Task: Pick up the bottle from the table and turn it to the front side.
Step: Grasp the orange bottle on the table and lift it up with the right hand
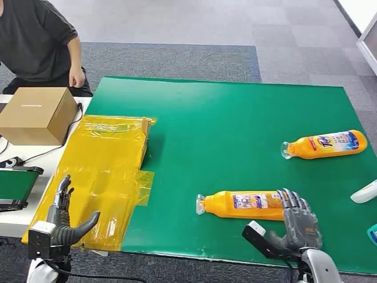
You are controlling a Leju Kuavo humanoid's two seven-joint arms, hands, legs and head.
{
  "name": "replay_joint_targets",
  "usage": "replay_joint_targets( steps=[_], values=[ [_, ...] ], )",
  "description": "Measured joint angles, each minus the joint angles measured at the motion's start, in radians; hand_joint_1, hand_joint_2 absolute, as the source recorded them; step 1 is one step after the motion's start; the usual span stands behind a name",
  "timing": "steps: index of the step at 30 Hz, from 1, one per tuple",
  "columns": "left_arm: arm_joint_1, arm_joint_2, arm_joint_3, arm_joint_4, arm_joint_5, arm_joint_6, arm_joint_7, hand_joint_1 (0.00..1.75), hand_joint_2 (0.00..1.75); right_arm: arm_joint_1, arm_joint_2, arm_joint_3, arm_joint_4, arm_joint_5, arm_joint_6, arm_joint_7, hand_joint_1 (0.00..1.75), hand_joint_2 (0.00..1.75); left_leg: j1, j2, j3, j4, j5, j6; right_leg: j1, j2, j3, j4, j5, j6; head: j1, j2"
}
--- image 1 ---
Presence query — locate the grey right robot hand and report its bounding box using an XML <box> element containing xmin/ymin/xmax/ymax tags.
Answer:
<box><xmin>269</xmin><ymin>188</ymin><xmax>323</xmax><ymax>252</ymax></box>

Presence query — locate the person's hand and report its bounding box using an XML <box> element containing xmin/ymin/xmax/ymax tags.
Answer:
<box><xmin>69</xmin><ymin>66</ymin><xmax>86</xmax><ymax>89</ymax></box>

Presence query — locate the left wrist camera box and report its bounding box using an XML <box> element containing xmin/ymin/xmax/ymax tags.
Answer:
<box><xmin>28</xmin><ymin>221</ymin><xmax>58</xmax><ymax>260</ymax></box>

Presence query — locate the teal packaged item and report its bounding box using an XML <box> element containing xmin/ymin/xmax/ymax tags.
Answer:
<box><xmin>366</xmin><ymin>223</ymin><xmax>377</xmax><ymax>247</ymax></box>

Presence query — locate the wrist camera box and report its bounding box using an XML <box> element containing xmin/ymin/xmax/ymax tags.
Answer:
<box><xmin>28</xmin><ymin>221</ymin><xmax>58</xmax><ymax>260</ymax></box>
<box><xmin>242</xmin><ymin>221</ymin><xmax>301</xmax><ymax>262</ymax></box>

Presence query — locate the person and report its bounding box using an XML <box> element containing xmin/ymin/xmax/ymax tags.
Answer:
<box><xmin>0</xmin><ymin>0</ymin><xmax>93</xmax><ymax>98</ymax></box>

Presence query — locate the white side table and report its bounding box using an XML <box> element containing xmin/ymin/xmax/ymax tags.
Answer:
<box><xmin>0</xmin><ymin>94</ymin><xmax>93</xmax><ymax>238</ymax></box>

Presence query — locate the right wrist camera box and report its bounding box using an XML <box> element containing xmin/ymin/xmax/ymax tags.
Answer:
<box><xmin>242</xmin><ymin>221</ymin><xmax>301</xmax><ymax>262</ymax></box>

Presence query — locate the small green conveyor belt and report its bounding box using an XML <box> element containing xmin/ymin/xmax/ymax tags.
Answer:
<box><xmin>0</xmin><ymin>165</ymin><xmax>44</xmax><ymax>212</ymax></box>

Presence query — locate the orange bottle with ingredients label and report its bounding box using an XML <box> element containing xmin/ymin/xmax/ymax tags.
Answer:
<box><xmin>195</xmin><ymin>190</ymin><xmax>286</xmax><ymax>222</ymax></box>

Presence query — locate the white plastic bottle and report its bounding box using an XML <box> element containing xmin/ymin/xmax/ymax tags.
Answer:
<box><xmin>350</xmin><ymin>179</ymin><xmax>377</xmax><ymax>205</ymax></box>

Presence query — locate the white framed board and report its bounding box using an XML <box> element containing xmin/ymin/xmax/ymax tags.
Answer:
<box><xmin>356</xmin><ymin>11</ymin><xmax>377</xmax><ymax>77</ymax></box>

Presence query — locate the orange Tide detergent bottle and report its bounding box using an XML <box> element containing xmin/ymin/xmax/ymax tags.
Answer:
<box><xmin>280</xmin><ymin>129</ymin><xmax>368</xmax><ymax>160</ymax></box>

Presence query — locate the black cable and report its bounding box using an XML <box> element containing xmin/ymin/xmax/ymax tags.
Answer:
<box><xmin>17</xmin><ymin>102</ymin><xmax>84</xmax><ymax>166</ymax></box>

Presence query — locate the yellow taped cardboard box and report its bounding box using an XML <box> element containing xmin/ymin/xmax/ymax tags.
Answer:
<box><xmin>21</xmin><ymin>114</ymin><xmax>157</xmax><ymax>252</ymax></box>

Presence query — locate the green table mat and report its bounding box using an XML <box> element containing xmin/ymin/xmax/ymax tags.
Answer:
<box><xmin>85</xmin><ymin>76</ymin><xmax>377</xmax><ymax>275</ymax></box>

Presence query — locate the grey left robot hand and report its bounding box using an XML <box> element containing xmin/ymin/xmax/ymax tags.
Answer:
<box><xmin>46</xmin><ymin>175</ymin><xmax>101</xmax><ymax>248</ymax></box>

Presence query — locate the brown cardboard box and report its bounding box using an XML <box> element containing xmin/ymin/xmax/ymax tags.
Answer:
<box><xmin>0</xmin><ymin>87</ymin><xmax>79</xmax><ymax>146</ymax></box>

